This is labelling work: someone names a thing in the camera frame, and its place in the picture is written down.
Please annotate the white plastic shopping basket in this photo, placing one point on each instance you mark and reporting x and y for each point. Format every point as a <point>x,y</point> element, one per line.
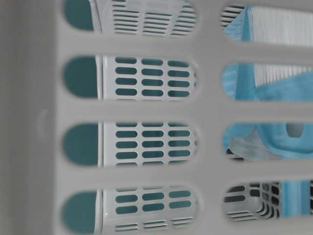
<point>36,110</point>

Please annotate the blue hand brush white bristles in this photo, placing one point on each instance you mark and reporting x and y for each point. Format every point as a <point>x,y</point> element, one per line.
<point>286,140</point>

